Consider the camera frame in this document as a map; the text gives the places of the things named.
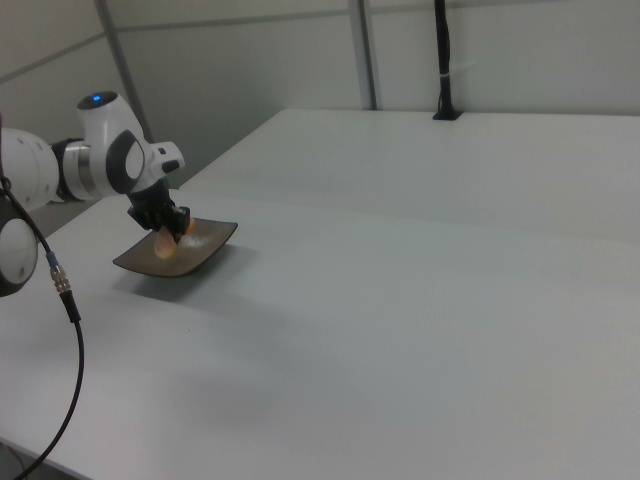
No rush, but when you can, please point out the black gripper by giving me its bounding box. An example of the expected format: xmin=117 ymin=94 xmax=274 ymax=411
xmin=126 ymin=182 xmax=194 ymax=239

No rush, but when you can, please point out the sugared orange bread roll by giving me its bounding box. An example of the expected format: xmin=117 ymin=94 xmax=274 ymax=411
xmin=153 ymin=218 xmax=197 ymax=261

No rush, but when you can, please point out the square brown ceramic plate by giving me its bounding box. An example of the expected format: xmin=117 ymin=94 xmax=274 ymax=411
xmin=112 ymin=215 xmax=240 ymax=279

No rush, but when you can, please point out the black robot cable with connector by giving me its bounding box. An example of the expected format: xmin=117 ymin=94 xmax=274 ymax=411
xmin=0 ymin=172 xmax=87 ymax=480

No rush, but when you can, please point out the grey partition frame post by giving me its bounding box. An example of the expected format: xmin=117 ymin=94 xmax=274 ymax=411
xmin=348 ymin=0 xmax=380 ymax=112
xmin=93 ymin=0 xmax=154 ymax=139

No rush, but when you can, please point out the black camera stand pole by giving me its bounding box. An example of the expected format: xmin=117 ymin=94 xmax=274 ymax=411
xmin=431 ymin=0 xmax=464 ymax=123

